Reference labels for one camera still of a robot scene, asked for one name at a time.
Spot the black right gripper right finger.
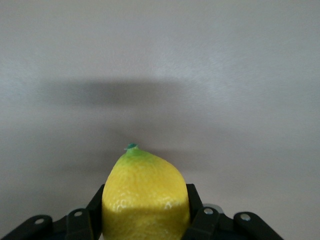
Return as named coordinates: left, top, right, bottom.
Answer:
left=183, top=183, right=286, bottom=240

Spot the yellow lemon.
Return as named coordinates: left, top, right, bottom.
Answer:
left=100, top=142, right=191, bottom=240

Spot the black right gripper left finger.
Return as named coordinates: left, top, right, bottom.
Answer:
left=0, top=183, right=105, bottom=240

